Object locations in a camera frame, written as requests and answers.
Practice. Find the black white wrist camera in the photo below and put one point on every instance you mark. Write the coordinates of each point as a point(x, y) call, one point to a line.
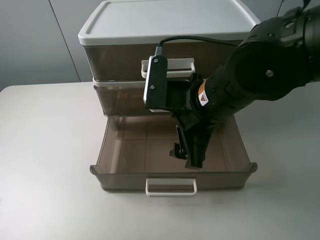
point(166, 82)

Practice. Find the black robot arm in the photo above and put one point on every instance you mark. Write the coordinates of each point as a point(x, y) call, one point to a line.
point(279, 54)

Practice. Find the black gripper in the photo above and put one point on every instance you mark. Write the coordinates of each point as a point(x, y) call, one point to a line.
point(199, 105)

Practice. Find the white drawer cabinet frame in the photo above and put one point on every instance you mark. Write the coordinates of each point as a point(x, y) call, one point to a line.
point(137, 22)

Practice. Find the smoky drawer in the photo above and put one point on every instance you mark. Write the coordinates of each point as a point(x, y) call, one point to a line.
point(124, 62)
point(135, 157)
point(125, 98)

